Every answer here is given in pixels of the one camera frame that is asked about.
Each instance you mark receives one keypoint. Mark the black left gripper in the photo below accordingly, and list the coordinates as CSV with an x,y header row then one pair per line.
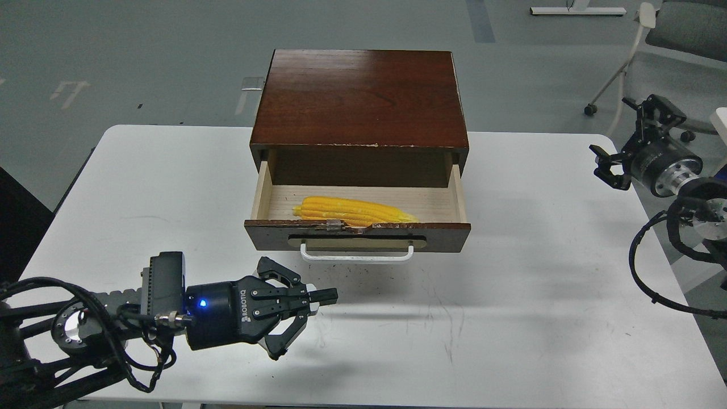
x,y
271,310

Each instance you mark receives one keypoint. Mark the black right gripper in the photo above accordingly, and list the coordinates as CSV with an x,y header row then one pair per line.
x,y
656,160

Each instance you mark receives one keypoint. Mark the wooden drawer with white handle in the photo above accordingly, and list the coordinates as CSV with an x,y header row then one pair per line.
x,y
443,226

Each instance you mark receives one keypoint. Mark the yellow corn cob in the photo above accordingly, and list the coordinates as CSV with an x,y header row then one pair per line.
x,y
352,212

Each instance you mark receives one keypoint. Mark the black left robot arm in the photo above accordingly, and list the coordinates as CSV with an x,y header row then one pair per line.
x,y
61,342

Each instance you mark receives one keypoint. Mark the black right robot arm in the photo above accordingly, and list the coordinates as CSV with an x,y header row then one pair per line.
x,y
696,216

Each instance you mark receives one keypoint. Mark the grey office chair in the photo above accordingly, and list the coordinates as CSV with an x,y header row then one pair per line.
x,y
678,53

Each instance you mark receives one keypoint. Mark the white desk base bar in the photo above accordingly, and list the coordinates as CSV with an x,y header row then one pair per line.
x,y
577,8

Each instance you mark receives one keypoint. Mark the dark wooden cabinet box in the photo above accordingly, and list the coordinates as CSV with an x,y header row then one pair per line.
x,y
356,117

